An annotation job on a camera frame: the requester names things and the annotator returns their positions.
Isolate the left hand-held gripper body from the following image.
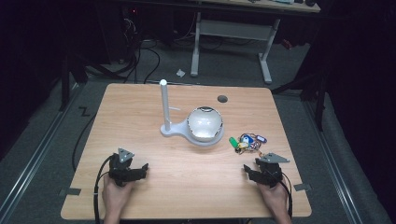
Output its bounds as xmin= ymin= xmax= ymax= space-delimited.
xmin=107 ymin=147 xmax=140 ymax=188

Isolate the metal floor rail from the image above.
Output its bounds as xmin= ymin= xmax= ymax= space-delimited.
xmin=301 ymin=96 xmax=365 ymax=224
xmin=0 ymin=81 xmax=82 ymax=218

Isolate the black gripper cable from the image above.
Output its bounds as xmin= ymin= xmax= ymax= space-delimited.
xmin=275 ymin=171 xmax=294 ymax=219
xmin=92 ymin=154 xmax=114 ymax=224

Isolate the person's left hand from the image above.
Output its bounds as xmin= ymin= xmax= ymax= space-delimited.
xmin=101 ymin=175 xmax=135 ymax=217

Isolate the bundle of black floor cables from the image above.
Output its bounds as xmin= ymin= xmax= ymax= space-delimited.
xmin=115 ymin=12 xmax=163 ymax=85

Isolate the wooden desk with grey legs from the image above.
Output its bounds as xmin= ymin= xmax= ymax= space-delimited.
xmin=189 ymin=0 xmax=321 ymax=85

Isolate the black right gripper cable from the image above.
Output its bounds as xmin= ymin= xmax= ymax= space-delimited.
xmin=275 ymin=171 xmax=294 ymax=219

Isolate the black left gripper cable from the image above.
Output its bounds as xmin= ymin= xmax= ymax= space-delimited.
xmin=92 ymin=154 xmax=114 ymax=224

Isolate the thin black floor cable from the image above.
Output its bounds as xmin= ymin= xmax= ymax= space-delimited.
xmin=71 ymin=112 xmax=97 ymax=173

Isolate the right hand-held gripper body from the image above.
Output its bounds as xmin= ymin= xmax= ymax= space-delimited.
xmin=254 ymin=152 xmax=291 ymax=189

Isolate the white stand with pole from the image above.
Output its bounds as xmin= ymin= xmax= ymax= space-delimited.
xmin=158 ymin=78 xmax=225 ymax=147

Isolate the bunch of keys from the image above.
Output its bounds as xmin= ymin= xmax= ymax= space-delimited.
xmin=228 ymin=133 xmax=269 ymax=156

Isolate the black metal stand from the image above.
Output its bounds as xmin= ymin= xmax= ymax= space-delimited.
xmin=58 ymin=52 xmax=92 ymax=112
xmin=270 ymin=71 xmax=331 ymax=133

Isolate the shiny metal bowl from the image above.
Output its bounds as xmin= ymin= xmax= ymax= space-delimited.
xmin=186 ymin=105 xmax=224 ymax=144

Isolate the person's right hand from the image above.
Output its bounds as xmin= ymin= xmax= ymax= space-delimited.
xmin=256 ymin=178 xmax=290 ymax=217

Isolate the grey tape piece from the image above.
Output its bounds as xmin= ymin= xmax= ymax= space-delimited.
xmin=59 ymin=187 xmax=82 ymax=197
xmin=293 ymin=183 xmax=313 ymax=192

